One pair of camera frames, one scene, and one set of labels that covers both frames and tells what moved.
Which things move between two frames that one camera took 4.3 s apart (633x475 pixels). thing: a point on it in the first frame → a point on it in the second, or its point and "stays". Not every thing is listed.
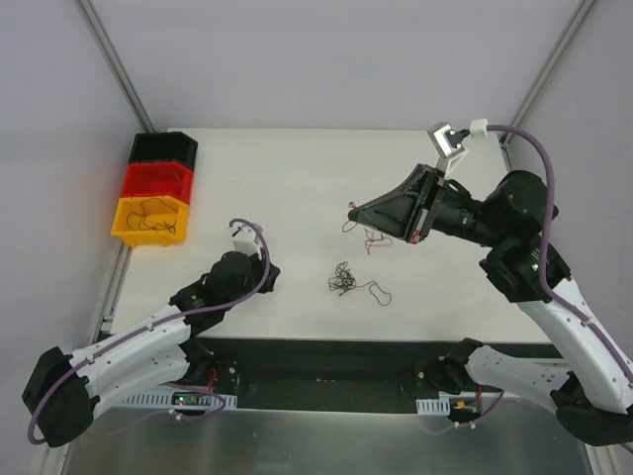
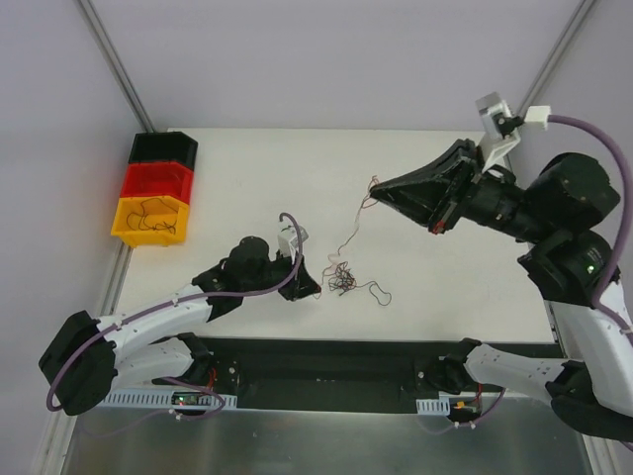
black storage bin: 164,146 stays
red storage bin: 158,179 stays
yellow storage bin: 150,221 stays
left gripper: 269,272 → 292,279
